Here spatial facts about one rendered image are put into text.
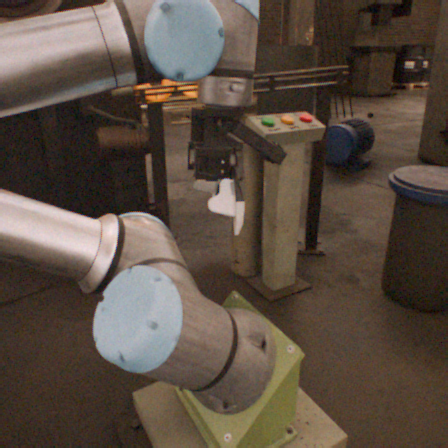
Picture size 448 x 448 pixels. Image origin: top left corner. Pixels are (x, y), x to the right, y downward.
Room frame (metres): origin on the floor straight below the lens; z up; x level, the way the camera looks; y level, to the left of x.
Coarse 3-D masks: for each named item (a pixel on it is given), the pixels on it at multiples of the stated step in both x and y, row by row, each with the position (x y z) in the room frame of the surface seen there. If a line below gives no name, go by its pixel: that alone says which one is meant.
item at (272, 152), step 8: (232, 120) 0.68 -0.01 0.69; (232, 128) 0.66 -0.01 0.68; (240, 128) 0.65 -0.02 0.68; (248, 128) 0.66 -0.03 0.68; (240, 136) 0.65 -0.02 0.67; (248, 136) 0.66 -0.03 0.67; (256, 136) 0.66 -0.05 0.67; (248, 144) 0.66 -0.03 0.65; (256, 144) 0.66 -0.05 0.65; (264, 144) 0.66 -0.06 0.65; (272, 144) 0.67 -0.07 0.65; (264, 152) 0.66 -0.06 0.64; (272, 152) 0.67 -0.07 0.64; (280, 152) 0.67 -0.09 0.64; (272, 160) 0.67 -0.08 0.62; (280, 160) 0.67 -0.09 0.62
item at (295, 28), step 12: (288, 0) 5.72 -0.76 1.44; (300, 0) 5.44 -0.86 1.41; (312, 0) 5.54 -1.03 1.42; (288, 12) 5.73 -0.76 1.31; (300, 12) 5.45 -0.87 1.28; (312, 12) 5.54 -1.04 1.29; (288, 24) 5.73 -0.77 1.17; (300, 24) 5.45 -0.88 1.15; (312, 24) 5.53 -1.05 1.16; (288, 36) 5.74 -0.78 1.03; (300, 36) 5.46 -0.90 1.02; (312, 36) 5.51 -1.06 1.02
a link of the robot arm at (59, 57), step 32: (128, 0) 0.46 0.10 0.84; (160, 0) 0.45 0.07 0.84; (192, 0) 0.45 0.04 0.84; (0, 32) 0.42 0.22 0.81; (32, 32) 0.42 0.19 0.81; (64, 32) 0.43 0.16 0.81; (96, 32) 0.43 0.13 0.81; (128, 32) 0.44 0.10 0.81; (160, 32) 0.44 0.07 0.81; (192, 32) 0.45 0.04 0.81; (0, 64) 0.40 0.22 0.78; (32, 64) 0.41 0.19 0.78; (64, 64) 0.42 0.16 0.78; (96, 64) 0.43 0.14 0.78; (128, 64) 0.44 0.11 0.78; (160, 64) 0.44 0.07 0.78; (192, 64) 0.46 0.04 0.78; (0, 96) 0.40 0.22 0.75; (32, 96) 0.42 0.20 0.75; (64, 96) 0.43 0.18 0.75
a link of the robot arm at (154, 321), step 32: (128, 288) 0.51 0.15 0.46; (160, 288) 0.48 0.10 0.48; (192, 288) 0.55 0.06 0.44; (96, 320) 0.50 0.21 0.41; (128, 320) 0.47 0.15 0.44; (160, 320) 0.45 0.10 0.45; (192, 320) 0.48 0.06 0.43; (224, 320) 0.53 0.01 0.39; (128, 352) 0.43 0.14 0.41; (160, 352) 0.44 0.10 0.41; (192, 352) 0.46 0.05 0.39; (224, 352) 0.50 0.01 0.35; (192, 384) 0.47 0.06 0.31
